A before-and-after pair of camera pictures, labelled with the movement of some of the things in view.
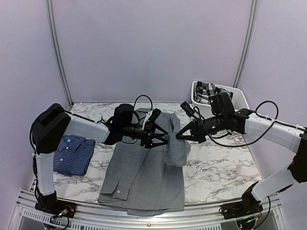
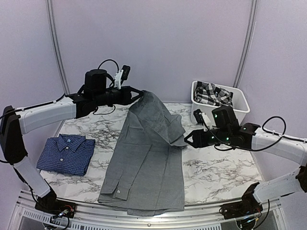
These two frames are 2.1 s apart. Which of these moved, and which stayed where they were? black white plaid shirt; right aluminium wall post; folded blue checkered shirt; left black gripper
Moved: left black gripper
Stayed: black white plaid shirt; right aluminium wall post; folded blue checkered shirt
